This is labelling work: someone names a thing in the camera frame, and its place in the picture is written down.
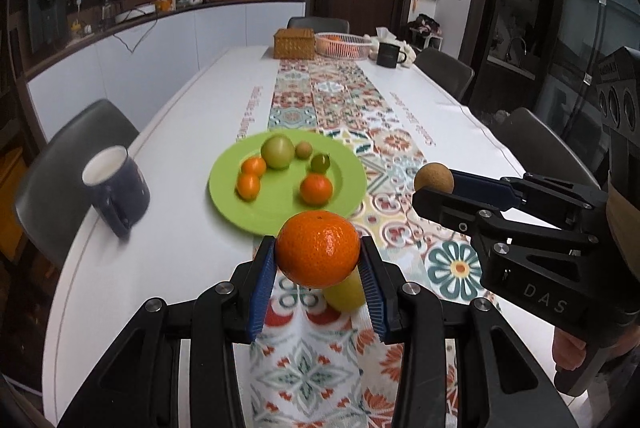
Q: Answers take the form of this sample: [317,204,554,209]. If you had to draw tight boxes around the large green apple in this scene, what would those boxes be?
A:
[260,134,295,170]
[322,271,368,313]

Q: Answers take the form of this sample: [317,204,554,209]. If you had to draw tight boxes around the person's right hand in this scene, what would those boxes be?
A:
[552,325,593,371]

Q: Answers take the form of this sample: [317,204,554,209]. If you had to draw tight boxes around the patterned table runner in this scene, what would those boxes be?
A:
[247,58,501,428]

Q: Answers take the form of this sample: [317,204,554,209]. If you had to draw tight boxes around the small white stool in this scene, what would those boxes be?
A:
[406,13,444,50]

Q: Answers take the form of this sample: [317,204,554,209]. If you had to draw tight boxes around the dark blue mug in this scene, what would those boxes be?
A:
[81,145,151,239]

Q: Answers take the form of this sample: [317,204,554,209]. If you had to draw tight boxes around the white crumpled tissue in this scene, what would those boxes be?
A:
[367,27,417,68]

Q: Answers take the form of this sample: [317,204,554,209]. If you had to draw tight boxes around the wicker box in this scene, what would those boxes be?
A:
[273,28,316,59]

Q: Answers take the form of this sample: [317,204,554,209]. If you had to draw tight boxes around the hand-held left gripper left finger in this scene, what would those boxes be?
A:
[57,235,278,428]

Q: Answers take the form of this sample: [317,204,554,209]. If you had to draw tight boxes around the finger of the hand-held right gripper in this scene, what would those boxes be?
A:
[412,188,599,255]
[449,169,601,227]

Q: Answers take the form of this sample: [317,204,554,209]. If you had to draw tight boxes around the green plate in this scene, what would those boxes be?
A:
[208,129,368,236]

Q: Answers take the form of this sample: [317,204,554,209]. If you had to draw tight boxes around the black water dispenser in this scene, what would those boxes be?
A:
[27,0,68,54]

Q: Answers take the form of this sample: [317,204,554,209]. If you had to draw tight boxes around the large brown kiwi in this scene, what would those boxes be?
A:
[413,163,455,194]

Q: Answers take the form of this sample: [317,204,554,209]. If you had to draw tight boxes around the khaki clothing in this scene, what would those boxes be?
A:
[606,183,640,280]

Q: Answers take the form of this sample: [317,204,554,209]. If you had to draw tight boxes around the white counter cabinets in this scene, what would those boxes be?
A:
[27,0,307,144]

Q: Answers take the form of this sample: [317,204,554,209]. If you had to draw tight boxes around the black cable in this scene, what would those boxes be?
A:
[111,16,160,54]

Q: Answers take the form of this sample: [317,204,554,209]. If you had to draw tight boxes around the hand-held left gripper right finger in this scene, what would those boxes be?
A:
[359,235,581,428]

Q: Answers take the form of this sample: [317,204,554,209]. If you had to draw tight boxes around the glass sliding door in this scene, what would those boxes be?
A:
[477,0,640,134]

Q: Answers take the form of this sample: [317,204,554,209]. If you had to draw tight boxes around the black mug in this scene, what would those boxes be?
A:
[376,42,407,68]

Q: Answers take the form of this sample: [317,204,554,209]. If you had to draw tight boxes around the white plastic basket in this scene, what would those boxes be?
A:
[315,32,373,59]

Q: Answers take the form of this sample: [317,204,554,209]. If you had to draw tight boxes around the grey chair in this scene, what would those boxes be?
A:
[492,107,601,189]
[414,47,475,102]
[287,16,350,34]
[14,99,141,269]

